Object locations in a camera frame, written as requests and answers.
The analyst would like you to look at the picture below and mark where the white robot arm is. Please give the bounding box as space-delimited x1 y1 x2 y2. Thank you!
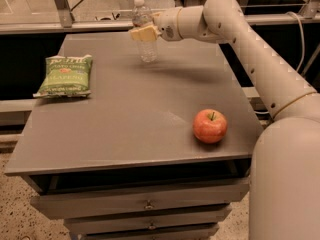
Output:
131 0 320 240

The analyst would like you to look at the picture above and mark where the metal window frame rail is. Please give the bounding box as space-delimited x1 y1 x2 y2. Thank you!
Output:
0 12 320 36

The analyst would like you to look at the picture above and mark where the grey drawer cabinet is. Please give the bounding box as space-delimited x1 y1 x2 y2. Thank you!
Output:
4 30 265 240

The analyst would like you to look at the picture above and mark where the green jalapeno chip bag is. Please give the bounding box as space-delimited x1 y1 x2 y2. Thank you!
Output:
33 55 93 98

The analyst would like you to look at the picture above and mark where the grey drawer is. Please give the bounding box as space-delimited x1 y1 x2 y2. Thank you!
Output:
64 204 231 234
31 178 249 219
81 223 219 240

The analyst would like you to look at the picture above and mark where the bottom grey drawer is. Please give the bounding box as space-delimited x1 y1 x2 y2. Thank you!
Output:
81 223 219 240

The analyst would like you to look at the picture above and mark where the white cable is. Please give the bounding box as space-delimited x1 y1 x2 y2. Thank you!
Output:
286 11 306 74

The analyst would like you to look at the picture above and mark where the top grey drawer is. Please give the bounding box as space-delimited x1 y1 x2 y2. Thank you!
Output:
31 178 249 219

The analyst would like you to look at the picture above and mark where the middle grey drawer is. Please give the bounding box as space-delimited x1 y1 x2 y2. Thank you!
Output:
64 204 231 234

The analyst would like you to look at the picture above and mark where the clear plastic water bottle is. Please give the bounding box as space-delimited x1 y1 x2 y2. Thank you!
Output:
132 0 157 62

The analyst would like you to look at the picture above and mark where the red apple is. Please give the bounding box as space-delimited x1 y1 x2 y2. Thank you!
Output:
193 109 228 144

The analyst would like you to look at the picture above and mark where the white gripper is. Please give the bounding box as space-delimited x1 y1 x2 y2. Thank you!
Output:
129 7 182 42

